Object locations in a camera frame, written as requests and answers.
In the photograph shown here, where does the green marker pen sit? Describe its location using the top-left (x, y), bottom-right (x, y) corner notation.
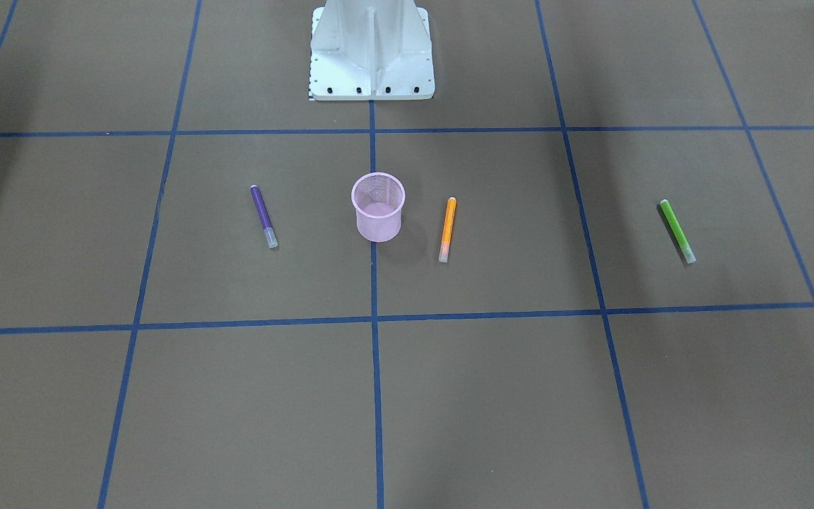
top-left (658, 199), bottom-right (697, 264)

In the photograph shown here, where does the orange marker pen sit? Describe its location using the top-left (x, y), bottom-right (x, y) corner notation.
top-left (438, 197), bottom-right (456, 264)

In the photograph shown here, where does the purple marker pen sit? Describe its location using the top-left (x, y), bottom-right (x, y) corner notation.
top-left (249, 185), bottom-right (280, 250)

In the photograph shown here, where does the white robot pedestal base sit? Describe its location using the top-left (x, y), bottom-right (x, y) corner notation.
top-left (308, 1), bottom-right (436, 101)

